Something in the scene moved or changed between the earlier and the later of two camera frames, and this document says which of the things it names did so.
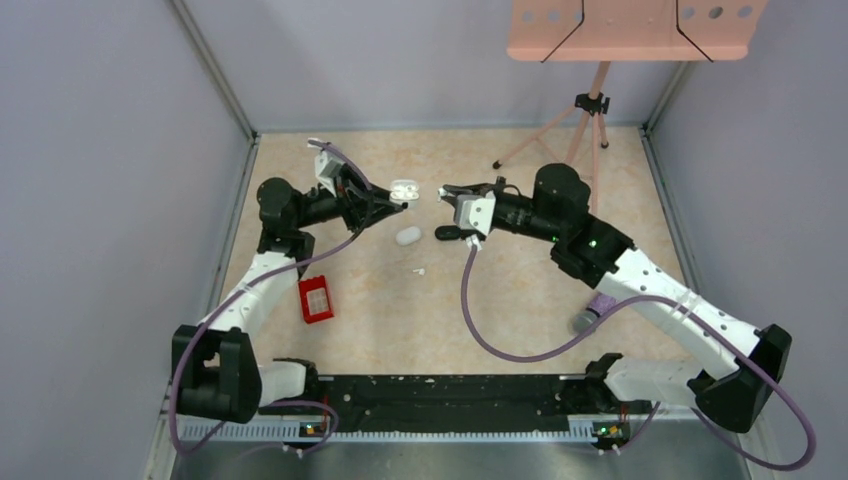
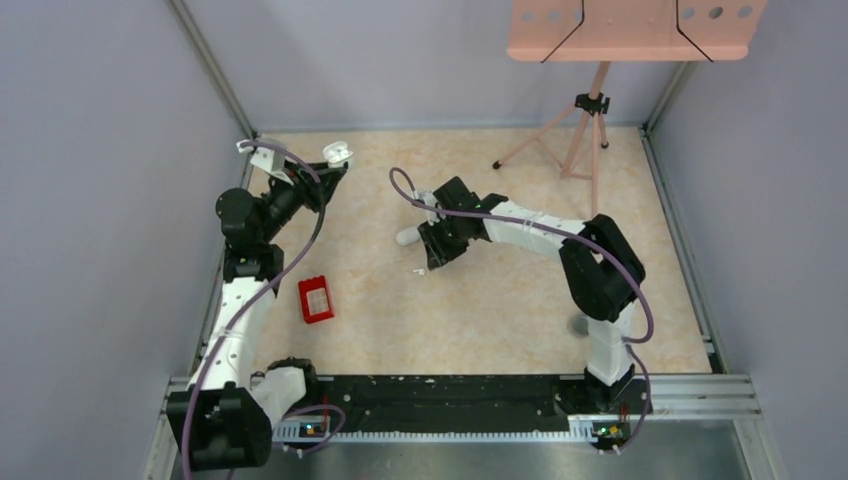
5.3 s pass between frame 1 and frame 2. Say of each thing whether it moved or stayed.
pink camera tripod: stayed
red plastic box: stayed
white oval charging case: stayed
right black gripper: moved
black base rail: stayed
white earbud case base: moved
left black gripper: moved
